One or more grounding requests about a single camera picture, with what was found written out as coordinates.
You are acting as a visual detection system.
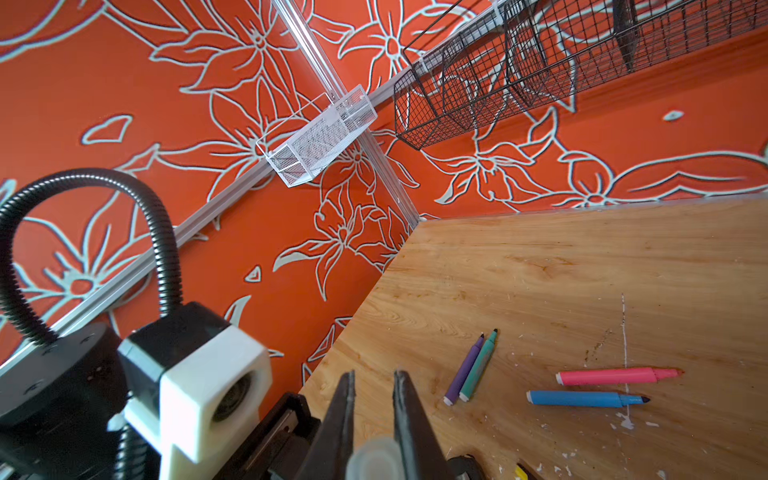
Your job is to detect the clear pen cap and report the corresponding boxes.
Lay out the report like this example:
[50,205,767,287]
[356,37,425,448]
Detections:
[345,437,406,480]

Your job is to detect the yellow black pliers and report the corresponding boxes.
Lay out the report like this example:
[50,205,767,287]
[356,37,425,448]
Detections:
[514,462,540,480]

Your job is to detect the pink marker pen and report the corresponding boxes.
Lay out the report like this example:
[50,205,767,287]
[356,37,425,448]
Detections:
[555,367,683,386]

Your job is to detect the yellow black tape measure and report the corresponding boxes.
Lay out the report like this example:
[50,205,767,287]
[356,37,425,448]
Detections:
[447,454,487,480]

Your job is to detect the white mesh basket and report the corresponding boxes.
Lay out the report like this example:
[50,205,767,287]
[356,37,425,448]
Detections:
[254,85,377,188]

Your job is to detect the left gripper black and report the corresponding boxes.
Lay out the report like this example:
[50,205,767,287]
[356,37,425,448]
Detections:
[214,393,321,480]

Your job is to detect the blue marker pen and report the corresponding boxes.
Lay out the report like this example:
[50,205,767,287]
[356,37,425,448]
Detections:
[526,390,650,408]

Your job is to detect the green marker pen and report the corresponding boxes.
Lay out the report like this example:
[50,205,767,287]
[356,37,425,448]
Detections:
[459,328,499,402]

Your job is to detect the black wire basket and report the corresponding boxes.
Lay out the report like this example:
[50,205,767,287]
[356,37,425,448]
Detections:
[393,1,767,150]

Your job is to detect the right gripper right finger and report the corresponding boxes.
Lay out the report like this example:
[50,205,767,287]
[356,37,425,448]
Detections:
[393,370,453,480]

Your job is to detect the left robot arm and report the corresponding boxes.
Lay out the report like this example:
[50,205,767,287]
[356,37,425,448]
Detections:
[1,168,320,479]

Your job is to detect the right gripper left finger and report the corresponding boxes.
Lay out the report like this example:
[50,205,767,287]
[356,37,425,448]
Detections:
[296,371,356,480]

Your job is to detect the purple marker pen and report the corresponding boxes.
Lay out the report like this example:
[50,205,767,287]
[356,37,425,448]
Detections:
[443,334,485,406]

